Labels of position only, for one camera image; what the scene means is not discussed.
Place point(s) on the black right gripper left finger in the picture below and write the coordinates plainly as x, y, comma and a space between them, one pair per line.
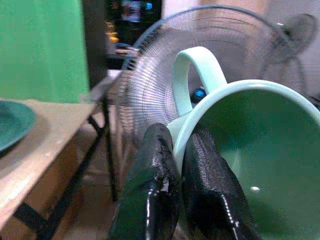
152, 162

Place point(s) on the green curtain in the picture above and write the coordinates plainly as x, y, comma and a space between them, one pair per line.
41, 50

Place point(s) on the dark green plate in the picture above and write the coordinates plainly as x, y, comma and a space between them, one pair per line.
12, 123

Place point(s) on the dark shelf with items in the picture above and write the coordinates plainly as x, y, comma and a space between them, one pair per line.
130, 32

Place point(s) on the mint green ceramic mug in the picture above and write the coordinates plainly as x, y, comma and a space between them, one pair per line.
257, 145

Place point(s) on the brown table with black legs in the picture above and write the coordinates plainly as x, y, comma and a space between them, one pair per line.
50, 140

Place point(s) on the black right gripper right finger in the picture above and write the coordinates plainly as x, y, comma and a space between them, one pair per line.
210, 180

